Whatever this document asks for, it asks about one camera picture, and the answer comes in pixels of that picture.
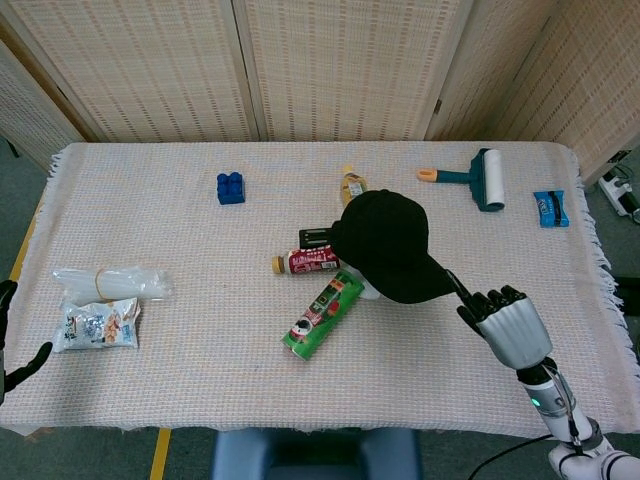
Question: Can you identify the maroon label drink bottle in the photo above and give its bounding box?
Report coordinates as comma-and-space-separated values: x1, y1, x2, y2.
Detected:
271, 245, 342, 275

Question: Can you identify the black floor cable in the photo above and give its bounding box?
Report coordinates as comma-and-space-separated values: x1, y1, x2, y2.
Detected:
467, 434, 554, 480

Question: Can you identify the beige woven tablecloth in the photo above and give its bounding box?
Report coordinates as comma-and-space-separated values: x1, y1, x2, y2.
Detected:
0, 141, 629, 436

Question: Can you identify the white foam mannequin head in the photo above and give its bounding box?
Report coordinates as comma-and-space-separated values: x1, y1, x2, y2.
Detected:
344, 267, 386, 301

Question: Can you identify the white snack bag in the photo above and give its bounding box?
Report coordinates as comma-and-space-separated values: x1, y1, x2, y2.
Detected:
52, 297, 142, 354

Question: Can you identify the white power strip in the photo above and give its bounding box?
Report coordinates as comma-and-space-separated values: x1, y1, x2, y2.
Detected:
598, 169, 640, 217

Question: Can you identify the black flat plastic piece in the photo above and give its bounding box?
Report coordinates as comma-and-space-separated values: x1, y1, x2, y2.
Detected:
298, 227, 336, 249

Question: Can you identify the blue toy building block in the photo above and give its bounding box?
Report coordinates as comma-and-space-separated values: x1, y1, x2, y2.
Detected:
216, 171, 247, 206

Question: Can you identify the green chip can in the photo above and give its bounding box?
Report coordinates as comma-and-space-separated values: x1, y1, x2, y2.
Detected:
280, 272, 369, 362

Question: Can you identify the teal lint roller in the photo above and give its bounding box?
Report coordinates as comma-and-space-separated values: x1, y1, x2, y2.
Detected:
417, 147, 506, 213

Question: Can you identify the woven folding screen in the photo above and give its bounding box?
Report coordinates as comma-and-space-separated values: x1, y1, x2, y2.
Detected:
0, 0, 640, 176

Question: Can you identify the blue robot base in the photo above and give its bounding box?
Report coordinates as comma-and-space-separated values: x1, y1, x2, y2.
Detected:
209, 428, 424, 480

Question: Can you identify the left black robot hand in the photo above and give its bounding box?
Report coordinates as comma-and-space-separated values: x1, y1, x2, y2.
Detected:
0, 279, 54, 401

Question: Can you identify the black cap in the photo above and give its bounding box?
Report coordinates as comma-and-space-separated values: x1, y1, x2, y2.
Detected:
330, 189, 454, 305

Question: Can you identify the clear plastic bag bundle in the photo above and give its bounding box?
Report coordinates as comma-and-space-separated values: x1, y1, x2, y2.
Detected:
52, 267, 174, 304

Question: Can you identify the blue snack packet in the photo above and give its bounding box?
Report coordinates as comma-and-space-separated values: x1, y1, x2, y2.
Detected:
532, 189, 571, 230

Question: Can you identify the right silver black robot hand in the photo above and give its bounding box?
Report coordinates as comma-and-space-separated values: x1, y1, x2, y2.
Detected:
444, 269, 554, 372

